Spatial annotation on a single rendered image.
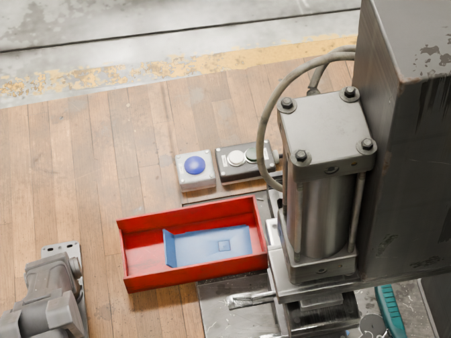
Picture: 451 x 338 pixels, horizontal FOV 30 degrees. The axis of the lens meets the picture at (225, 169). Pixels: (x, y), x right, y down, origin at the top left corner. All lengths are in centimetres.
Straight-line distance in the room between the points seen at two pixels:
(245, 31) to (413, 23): 223
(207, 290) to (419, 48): 80
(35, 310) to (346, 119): 48
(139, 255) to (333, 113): 69
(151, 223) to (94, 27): 167
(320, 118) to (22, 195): 85
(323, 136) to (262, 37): 212
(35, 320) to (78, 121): 67
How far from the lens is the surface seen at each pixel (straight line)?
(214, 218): 154
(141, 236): 154
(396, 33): 80
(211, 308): 147
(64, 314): 105
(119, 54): 300
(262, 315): 146
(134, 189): 159
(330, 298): 119
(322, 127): 90
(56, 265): 133
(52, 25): 315
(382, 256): 106
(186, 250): 151
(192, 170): 156
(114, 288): 150
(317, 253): 107
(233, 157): 157
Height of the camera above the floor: 224
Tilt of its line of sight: 57 degrees down
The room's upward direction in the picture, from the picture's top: 6 degrees counter-clockwise
